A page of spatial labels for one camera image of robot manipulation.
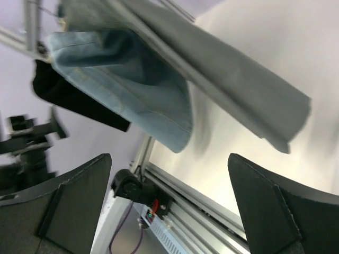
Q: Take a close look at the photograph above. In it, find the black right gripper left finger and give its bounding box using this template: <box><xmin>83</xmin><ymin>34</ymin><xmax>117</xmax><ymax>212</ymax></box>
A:
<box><xmin>1</xmin><ymin>153</ymin><xmax>112</xmax><ymax>253</ymax></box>

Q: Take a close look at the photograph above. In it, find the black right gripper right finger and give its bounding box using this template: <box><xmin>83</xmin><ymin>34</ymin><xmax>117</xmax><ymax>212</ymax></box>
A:
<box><xmin>228</xmin><ymin>153</ymin><xmax>338</xmax><ymax>253</ymax></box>

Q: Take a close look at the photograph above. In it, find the grey skirt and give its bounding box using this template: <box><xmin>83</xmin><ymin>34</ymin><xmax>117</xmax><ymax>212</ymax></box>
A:
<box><xmin>61</xmin><ymin>1</ymin><xmax>310</xmax><ymax>153</ymax></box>

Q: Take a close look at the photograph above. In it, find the light blue denim skirt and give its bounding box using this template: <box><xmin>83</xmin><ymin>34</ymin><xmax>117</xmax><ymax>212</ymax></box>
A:
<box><xmin>47</xmin><ymin>29</ymin><xmax>193</xmax><ymax>153</ymax></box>

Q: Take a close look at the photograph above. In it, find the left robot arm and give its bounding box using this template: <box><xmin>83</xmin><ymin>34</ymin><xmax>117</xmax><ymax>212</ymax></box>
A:
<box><xmin>1</xmin><ymin>107</ymin><xmax>172</xmax><ymax>219</ymax></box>

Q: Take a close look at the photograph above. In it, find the black garment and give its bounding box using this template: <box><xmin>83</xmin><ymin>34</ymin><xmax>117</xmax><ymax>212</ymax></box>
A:
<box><xmin>32</xmin><ymin>59</ymin><xmax>131</xmax><ymax>132</ymax></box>

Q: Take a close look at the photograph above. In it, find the aluminium frame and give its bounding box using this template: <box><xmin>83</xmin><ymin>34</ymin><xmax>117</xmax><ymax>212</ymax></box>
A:
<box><xmin>0</xmin><ymin>0</ymin><xmax>251</xmax><ymax>254</ymax></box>

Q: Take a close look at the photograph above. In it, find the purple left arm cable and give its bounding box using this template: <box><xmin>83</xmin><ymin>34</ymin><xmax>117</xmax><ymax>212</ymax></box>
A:
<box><xmin>108</xmin><ymin>201</ymin><xmax>147</xmax><ymax>254</ymax></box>

